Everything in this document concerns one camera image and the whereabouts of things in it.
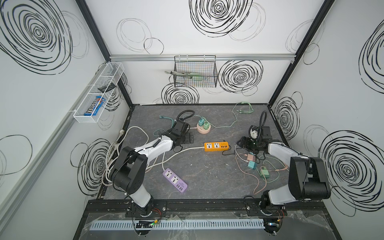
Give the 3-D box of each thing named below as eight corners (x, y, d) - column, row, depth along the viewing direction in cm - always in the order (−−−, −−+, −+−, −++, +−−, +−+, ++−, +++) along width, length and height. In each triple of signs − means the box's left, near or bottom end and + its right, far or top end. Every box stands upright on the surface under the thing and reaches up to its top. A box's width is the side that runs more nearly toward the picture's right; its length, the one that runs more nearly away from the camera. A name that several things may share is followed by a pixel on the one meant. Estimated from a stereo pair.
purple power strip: (162, 175, 86) (161, 173, 84) (168, 169, 89) (167, 167, 86) (182, 194, 80) (181, 192, 78) (188, 186, 82) (187, 185, 80)
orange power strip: (204, 152, 96) (205, 149, 93) (203, 145, 99) (204, 142, 96) (229, 150, 97) (230, 147, 94) (227, 143, 100) (228, 141, 97)
